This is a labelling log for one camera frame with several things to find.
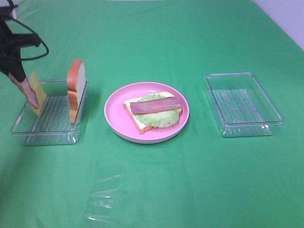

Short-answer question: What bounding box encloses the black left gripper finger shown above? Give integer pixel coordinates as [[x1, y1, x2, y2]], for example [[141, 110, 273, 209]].
[[0, 56, 26, 82]]

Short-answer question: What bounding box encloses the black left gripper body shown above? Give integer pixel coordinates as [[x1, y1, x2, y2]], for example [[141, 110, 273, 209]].
[[0, 4, 42, 61]]

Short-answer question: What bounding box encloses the bacon strip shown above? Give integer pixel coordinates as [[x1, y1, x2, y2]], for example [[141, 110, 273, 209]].
[[9, 73, 39, 109], [130, 96, 182, 114]]

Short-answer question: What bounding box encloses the white bread slice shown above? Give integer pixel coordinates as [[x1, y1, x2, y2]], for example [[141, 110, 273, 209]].
[[123, 91, 182, 134], [67, 59, 86, 124]]

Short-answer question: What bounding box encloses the green lettuce leaf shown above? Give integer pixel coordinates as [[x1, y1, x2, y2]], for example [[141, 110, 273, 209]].
[[134, 91, 182, 128]]

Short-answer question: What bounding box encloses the yellow cheese slice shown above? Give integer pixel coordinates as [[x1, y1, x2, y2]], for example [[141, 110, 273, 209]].
[[28, 71, 48, 116]]

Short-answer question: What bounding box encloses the clear left plastic tray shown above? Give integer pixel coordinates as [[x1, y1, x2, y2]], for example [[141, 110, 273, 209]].
[[11, 79, 89, 146]]

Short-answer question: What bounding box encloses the clear plastic tray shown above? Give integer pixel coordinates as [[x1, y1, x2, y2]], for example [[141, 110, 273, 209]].
[[205, 72, 284, 138], [11, 79, 89, 146]]

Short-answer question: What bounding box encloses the pink round plate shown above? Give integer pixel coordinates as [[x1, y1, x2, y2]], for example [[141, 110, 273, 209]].
[[104, 82, 190, 144]]

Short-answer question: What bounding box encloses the green tablecloth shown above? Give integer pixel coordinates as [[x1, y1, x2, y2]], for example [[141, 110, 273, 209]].
[[0, 0, 304, 228]]

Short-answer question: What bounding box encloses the clear plastic bag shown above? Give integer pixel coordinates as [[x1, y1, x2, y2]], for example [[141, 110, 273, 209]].
[[82, 164, 122, 228]]

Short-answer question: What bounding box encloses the clear right plastic tray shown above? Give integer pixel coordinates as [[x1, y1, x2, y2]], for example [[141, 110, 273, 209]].
[[205, 72, 284, 138]]

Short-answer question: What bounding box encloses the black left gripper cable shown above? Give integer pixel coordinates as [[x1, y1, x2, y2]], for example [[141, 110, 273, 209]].
[[0, 0, 50, 61]]

